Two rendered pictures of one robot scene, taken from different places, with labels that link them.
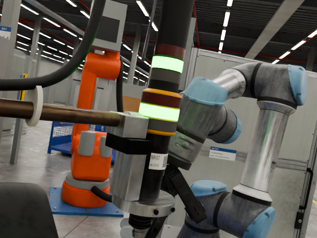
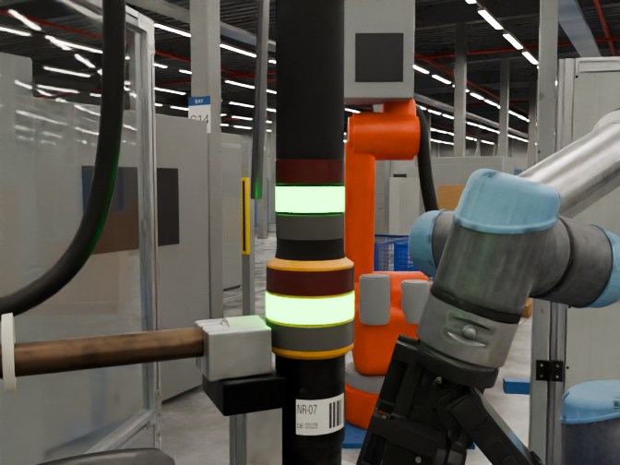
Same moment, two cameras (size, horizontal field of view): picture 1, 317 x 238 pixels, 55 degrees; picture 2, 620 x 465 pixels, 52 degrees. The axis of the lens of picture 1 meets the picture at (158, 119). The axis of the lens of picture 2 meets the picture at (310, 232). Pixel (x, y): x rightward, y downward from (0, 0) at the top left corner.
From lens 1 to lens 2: 12 cm
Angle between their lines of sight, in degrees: 20
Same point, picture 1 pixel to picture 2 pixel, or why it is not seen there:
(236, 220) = not seen: outside the picture
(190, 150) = (482, 344)
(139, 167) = (268, 436)
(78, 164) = (363, 343)
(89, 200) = not seen: hidden behind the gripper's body
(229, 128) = (590, 273)
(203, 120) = (503, 271)
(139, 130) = (251, 359)
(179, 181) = (471, 415)
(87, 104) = (363, 219)
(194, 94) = (471, 214)
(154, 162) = (307, 420)
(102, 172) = not seen: hidden behind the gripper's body
